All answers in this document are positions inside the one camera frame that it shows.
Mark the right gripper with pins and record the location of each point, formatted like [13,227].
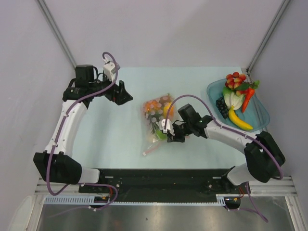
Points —
[176,137]

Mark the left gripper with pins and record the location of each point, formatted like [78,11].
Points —
[118,94]

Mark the green round fruit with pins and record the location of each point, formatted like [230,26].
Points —
[161,135]

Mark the orange toy pineapple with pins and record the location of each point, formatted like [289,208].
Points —
[153,111]

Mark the yellow toy mango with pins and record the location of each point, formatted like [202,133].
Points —
[168,109]

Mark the clear zip top bag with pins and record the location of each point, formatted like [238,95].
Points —
[169,99]

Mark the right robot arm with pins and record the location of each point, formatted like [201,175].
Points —
[264,158]

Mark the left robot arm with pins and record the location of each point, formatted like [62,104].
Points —
[55,163]

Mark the teal plastic food tray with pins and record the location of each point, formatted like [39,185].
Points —
[255,114]

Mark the dark blue grape bunch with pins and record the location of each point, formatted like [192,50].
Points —
[222,107]

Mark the yellow toy banana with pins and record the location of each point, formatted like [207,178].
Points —
[237,121]

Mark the white green cabbage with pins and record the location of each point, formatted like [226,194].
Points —
[231,99]

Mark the red strawberry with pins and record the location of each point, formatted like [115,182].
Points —
[248,89]

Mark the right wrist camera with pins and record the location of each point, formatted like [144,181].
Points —
[166,126]

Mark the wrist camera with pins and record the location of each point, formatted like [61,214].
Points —
[166,126]
[109,69]

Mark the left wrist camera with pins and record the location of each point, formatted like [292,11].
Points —
[109,69]

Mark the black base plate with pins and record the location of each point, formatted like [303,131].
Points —
[164,185]

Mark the left corner aluminium post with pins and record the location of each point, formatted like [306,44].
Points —
[47,14]

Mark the corner aluminium post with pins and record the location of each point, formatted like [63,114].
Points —
[47,14]
[272,27]

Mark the aluminium frame rail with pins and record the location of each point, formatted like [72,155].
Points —
[42,188]

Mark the right corner aluminium post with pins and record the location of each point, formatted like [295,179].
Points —
[272,27]

